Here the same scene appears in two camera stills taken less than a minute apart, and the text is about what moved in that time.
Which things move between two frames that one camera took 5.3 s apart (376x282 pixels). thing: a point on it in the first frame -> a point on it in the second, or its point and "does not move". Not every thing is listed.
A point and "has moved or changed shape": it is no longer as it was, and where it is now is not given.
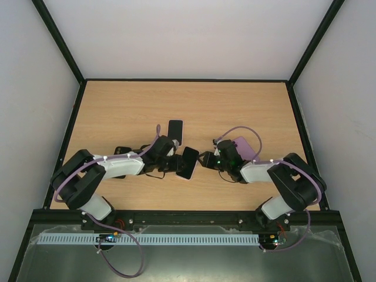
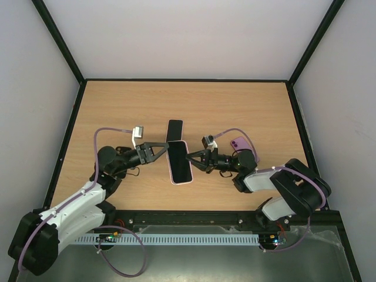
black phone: (175, 130) does not move
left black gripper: (177, 165) -> (145, 153)
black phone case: (122, 150) does not move
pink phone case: (175, 130) does not move
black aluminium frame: (187, 220) does not move
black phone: (190, 157) has moved or changed shape
